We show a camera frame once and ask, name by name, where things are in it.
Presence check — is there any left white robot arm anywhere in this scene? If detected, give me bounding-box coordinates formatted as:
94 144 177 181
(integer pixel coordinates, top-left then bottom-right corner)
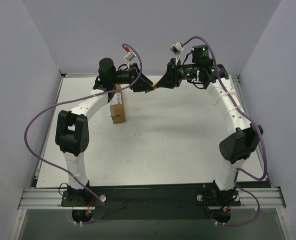
55 57 153 206

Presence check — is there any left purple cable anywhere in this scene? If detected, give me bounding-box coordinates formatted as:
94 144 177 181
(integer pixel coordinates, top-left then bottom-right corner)
24 43 143 224

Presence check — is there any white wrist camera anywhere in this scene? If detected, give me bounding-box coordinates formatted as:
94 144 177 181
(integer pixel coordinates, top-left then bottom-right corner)
123 46 136 66
169 42 184 62

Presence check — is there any purple cable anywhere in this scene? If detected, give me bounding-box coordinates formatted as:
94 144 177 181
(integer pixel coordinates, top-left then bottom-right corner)
181 36 268 227
24 43 143 224

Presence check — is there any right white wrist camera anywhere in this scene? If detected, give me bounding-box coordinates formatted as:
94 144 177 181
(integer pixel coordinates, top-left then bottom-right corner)
169 42 184 62

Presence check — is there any brown cardboard express box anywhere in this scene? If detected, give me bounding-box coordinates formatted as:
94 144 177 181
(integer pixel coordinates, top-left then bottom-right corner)
110 84 126 124

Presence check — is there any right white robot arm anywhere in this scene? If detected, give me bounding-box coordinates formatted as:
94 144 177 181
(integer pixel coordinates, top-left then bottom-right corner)
155 43 259 191

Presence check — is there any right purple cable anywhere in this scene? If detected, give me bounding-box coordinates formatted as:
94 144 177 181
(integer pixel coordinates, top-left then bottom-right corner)
181 36 268 227

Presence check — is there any aluminium frame rail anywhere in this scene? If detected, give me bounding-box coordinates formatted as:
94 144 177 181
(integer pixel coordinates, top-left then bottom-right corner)
18 188 286 210

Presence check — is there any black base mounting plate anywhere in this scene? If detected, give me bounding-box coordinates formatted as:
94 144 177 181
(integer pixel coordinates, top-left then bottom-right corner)
61 183 241 222

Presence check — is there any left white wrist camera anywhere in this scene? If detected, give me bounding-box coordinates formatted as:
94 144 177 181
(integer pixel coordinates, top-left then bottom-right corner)
123 46 136 66

